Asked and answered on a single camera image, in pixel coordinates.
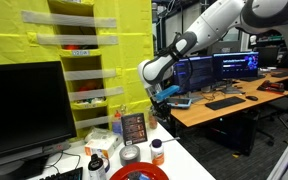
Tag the grey masking tape roll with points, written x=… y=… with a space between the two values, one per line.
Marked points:
x=130 y=161

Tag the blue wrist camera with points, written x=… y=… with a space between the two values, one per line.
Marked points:
x=167 y=92

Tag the red plastic plate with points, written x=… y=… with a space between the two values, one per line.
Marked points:
x=124 y=173

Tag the black printed box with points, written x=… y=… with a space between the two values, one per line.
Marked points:
x=134 y=128

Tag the white bottle black cap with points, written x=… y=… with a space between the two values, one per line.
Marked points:
x=97 y=171

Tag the crumpled plastic bag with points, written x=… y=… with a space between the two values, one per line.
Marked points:
x=99 y=135

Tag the small black keyboard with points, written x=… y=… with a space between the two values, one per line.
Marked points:
x=67 y=175

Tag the code display monitor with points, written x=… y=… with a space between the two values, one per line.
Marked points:
x=194 y=73

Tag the black computer mouse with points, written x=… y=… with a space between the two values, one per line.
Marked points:
x=251 y=98

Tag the white orange cardboard box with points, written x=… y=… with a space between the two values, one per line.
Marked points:
x=100 y=148

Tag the clear bottle red cap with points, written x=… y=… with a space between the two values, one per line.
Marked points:
x=116 y=125

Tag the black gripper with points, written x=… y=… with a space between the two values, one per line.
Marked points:
x=160 y=106

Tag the glass jar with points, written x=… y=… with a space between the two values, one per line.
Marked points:
x=153 y=121

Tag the blue tape roll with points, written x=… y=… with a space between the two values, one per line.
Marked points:
x=107 y=164

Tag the black desk keyboard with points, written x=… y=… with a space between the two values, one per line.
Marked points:
x=224 y=103

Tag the blue tablet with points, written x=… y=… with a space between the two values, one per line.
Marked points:
x=179 y=102

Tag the white bottle purple lid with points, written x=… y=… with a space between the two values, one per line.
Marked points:
x=157 y=155

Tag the red black tool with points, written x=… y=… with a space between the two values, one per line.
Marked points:
x=270 y=86

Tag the wooden desk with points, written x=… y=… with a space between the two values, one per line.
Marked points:
x=197 y=115

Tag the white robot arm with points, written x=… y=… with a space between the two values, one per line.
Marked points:
x=214 y=20

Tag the black switched-off monitor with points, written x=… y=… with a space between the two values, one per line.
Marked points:
x=24 y=106

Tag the blue can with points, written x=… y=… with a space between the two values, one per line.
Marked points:
x=143 y=176

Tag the purple display monitor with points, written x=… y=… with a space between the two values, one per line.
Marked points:
x=237 y=65

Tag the black computer tower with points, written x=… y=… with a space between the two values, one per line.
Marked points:
x=234 y=133

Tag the yellow fabric shelf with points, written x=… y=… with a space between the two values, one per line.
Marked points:
x=130 y=50

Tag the metal spoon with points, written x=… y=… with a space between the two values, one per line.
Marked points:
x=170 y=139

